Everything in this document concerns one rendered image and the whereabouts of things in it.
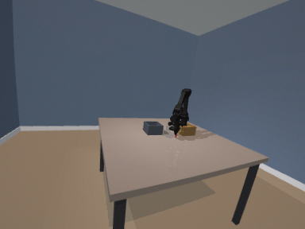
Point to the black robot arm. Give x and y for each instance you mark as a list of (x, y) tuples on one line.
[(180, 110)]

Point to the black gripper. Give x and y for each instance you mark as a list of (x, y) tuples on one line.
[(176, 127)]

